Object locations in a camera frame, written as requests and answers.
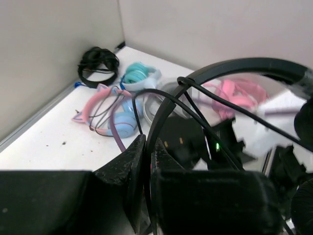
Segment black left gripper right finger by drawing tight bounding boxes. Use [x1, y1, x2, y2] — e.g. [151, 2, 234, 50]
[151, 141, 282, 235]

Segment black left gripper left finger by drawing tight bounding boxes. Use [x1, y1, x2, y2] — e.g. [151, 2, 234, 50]
[94, 135, 146, 234]

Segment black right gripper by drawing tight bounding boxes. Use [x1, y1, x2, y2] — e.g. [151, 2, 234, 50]
[161, 116, 256, 169]

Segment black wired headphones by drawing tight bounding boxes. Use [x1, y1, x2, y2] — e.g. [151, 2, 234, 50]
[144, 57, 313, 235]

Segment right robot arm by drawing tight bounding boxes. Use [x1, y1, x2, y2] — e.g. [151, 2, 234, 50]
[193, 97, 313, 171]

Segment grey headphones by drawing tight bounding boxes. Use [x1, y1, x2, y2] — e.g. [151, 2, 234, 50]
[143, 82, 194, 127]

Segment pink blue cat-ear headphones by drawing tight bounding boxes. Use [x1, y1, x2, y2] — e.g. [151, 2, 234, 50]
[72, 84, 137, 138]

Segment teal and white headphones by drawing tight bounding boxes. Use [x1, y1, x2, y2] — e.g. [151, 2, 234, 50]
[120, 62, 162, 92]

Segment black headphones in corner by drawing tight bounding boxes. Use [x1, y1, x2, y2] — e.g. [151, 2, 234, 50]
[77, 47, 120, 89]

